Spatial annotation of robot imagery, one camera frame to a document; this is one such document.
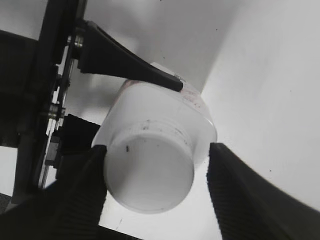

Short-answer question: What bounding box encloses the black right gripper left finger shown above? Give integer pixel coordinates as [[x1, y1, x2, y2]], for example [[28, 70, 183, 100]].
[[0, 145, 107, 240]]

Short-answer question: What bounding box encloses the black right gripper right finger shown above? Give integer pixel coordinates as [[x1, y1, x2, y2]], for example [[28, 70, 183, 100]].
[[206, 142, 320, 240]]

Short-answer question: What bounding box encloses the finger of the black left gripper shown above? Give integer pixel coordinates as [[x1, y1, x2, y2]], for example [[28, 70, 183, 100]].
[[78, 21, 183, 92]]

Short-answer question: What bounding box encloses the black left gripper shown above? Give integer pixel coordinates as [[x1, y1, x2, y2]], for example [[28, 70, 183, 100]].
[[11, 0, 100, 205]]

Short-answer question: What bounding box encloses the white yili changqing bottle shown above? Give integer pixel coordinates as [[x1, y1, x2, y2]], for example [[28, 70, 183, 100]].
[[91, 78, 217, 167]]

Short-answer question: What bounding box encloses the white bottle cap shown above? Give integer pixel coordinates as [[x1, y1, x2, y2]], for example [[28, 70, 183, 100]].
[[104, 120, 195, 214]]

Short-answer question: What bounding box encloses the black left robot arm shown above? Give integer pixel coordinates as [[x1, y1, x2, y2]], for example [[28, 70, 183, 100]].
[[0, 0, 183, 205]]

